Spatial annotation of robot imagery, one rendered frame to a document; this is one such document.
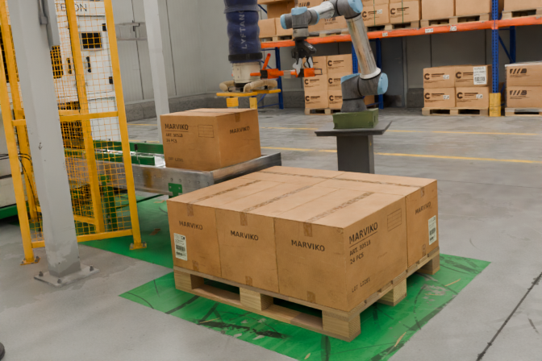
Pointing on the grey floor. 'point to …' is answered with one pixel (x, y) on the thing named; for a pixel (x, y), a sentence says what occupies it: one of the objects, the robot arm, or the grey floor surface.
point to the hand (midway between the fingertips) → (305, 72)
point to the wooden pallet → (337, 328)
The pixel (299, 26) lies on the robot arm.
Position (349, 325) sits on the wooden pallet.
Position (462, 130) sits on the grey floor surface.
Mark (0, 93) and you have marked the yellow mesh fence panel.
